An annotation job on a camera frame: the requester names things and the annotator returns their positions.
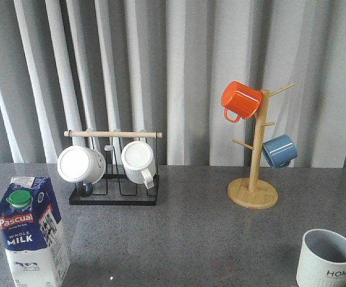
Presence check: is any white smiley mug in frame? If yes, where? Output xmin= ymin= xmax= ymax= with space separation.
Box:
xmin=57 ymin=146 xmax=106 ymax=185

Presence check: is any grey pleated curtain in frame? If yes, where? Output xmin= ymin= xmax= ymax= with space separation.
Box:
xmin=0 ymin=1 xmax=346 ymax=167

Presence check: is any Pascual whole milk carton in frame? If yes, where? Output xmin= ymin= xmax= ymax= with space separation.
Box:
xmin=0 ymin=176 xmax=71 ymax=286

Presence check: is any white ribbed mug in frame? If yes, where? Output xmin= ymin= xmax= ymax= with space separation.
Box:
xmin=121 ymin=141 xmax=156 ymax=189

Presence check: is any black metal mug rack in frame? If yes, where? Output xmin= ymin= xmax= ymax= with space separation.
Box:
xmin=64 ymin=130 xmax=163 ymax=206

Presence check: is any orange enamel mug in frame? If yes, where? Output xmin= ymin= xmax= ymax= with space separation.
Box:
xmin=221 ymin=81 xmax=263 ymax=123

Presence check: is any blue enamel mug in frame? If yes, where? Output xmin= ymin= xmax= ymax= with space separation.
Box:
xmin=262 ymin=135 xmax=298 ymax=169

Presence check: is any wooden mug tree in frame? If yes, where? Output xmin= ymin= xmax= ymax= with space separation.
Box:
xmin=227 ymin=83 xmax=294 ymax=209

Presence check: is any white HOME mug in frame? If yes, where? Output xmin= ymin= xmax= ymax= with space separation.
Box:
xmin=296 ymin=229 xmax=346 ymax=286

